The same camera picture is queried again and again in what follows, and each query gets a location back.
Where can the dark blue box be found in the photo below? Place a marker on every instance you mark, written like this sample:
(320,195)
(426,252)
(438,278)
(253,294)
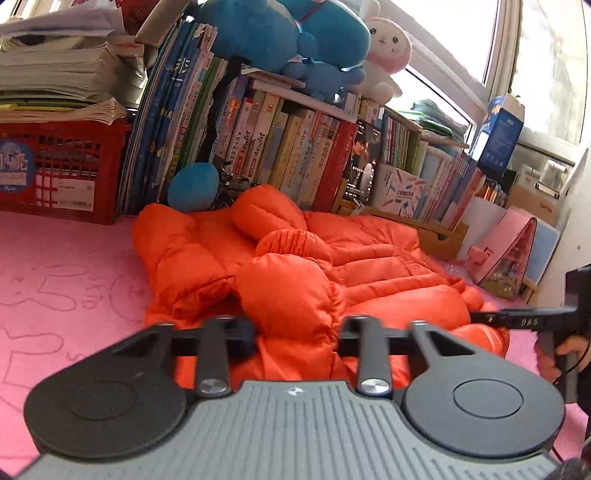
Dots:
(501,134)

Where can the white window frame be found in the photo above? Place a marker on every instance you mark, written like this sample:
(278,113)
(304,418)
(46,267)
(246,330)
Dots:
(501,46)

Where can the light blue board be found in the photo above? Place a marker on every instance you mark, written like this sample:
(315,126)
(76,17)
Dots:
(545,249)

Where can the stack of papers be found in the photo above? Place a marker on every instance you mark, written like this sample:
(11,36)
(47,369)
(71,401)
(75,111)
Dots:
(55,69)

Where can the row of thin blue books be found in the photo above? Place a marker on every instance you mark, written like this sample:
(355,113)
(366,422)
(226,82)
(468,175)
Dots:
(171,115)

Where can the red plastic crate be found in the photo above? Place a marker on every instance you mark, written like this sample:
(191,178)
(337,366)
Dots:
(83,157)

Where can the cardboard box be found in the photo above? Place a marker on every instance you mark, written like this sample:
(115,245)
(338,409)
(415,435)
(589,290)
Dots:
(535,203)

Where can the wooden shelf with drawers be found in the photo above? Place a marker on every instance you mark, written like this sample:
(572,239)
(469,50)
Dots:
(438,240)

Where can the row of pastel shelf books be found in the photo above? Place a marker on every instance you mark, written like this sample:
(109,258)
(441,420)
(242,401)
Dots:
(452,184)

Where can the white rabbit plush toy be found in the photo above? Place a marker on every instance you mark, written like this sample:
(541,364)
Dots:
(385,46)

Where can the person's right hand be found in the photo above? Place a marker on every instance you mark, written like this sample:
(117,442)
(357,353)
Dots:
(547,367)

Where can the green folder stack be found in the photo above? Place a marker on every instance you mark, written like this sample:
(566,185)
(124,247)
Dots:
(434,117)

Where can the white file holder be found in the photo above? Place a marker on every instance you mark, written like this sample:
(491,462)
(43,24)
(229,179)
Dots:
(480,217)

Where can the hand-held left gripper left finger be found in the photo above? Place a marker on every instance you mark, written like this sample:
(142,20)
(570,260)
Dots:
(217,346)

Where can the round blue plush ball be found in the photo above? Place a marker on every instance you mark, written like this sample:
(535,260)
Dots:
(191,187)

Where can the blue plush toy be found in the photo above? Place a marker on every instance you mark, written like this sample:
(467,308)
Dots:
(277,32)

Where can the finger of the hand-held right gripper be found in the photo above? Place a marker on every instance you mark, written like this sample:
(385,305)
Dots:
(517,318)

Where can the orange puffer jacket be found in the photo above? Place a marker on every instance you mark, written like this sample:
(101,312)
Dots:
(300,286)

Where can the dark photo magazine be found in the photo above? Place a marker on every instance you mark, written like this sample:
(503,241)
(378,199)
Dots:
(364,157)

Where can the white printed box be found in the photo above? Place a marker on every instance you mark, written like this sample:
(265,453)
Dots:
(399,191)

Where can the pink house-shaped bag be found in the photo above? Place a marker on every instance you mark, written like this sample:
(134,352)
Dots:
(503,240)

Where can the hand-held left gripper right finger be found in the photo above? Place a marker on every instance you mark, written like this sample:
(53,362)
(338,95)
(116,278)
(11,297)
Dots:
(369,346)

